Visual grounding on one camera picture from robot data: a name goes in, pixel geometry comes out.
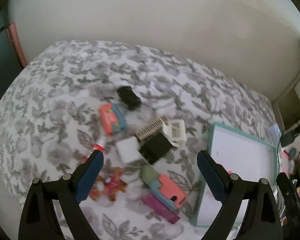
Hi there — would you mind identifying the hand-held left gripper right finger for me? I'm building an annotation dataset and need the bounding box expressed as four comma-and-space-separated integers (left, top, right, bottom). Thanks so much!
197, 150, 283, 240

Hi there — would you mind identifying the black toy car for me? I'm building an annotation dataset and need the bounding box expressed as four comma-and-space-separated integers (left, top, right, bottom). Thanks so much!
117, 86, 141, 110

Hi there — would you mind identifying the pink striped crochet mat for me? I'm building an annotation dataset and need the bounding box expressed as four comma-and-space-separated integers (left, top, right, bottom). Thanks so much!
280, 149, 297, 178

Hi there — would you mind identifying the white power strip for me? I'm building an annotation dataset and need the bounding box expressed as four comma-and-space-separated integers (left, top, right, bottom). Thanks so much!
269, 124, 282, 140

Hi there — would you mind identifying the green-tipped coral blue utility knife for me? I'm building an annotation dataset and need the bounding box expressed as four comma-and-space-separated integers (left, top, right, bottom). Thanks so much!
140, 164, 188, 210

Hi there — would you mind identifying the white hair claw clip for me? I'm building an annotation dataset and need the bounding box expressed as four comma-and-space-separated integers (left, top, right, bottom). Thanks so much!
162, 119, 186, 147

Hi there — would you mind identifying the teal-rimmed white tray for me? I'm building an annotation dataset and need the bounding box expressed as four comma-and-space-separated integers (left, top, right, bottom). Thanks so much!
190, 122, 278, 228

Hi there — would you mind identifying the black charger plug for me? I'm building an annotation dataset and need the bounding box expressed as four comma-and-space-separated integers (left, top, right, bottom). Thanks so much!
139, 133, 173, 165

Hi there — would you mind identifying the black cable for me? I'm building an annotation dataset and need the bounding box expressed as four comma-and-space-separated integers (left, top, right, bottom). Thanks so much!
276, 127, 300, 180

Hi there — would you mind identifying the red and white glue bottle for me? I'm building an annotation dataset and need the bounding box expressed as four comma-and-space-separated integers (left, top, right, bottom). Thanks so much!
84, 140, 106, 163

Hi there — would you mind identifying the grey floral bedspread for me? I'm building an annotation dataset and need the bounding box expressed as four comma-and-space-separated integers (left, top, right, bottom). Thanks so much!
0, 40, 282, 240

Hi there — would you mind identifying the black and cream patterned hair clip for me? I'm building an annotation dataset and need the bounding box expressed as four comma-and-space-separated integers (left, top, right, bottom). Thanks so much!
135, 115, 169, 140

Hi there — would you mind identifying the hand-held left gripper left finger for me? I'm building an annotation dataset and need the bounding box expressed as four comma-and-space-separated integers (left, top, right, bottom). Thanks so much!
18, 150, 105, 240

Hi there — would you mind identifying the black power adapter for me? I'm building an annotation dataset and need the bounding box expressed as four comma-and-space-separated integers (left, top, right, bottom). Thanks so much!
281, 132, 295, 147

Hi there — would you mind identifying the purple lighter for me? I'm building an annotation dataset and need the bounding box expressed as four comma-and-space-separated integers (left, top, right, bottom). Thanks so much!
142, 194, 180, 224

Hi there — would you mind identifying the teal furniture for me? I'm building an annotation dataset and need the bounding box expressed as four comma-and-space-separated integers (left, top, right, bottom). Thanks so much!
0, 12, 23, 120

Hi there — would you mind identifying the white charger plug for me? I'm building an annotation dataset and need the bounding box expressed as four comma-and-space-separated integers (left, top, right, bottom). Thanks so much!
115, 137, 143, 164

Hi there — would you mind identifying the brown bear toy figure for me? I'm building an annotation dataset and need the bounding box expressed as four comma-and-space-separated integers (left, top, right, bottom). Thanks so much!
89, 167, 127, 202

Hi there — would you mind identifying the coral and blue box cutter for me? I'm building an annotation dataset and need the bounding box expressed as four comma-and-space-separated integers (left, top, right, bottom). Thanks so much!
99, 103, 127, 137

